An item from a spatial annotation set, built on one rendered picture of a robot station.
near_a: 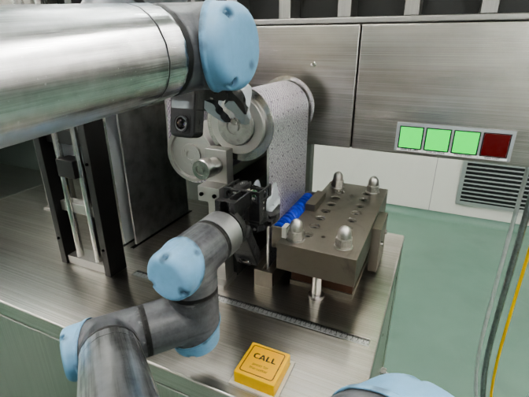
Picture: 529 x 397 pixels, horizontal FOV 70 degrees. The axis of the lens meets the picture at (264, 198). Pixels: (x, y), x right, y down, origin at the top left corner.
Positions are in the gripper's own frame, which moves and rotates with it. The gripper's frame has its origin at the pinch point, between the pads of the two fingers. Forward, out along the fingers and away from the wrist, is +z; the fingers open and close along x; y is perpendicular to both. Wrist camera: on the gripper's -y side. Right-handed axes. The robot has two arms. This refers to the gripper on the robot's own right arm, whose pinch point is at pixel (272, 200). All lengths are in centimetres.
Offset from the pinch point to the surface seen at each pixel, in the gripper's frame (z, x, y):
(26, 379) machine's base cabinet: -29, 54, -46
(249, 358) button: -26.5, -7.7, -16.5
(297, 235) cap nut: -5.1, -7.8, -4.4
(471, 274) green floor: 179, -65, -109
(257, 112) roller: -3.9, 1.6, 19.0
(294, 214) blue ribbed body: 5.1, -3.1, -4.9
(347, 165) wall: 263, 39, -72
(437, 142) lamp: 28.9, -30.0, 9.0
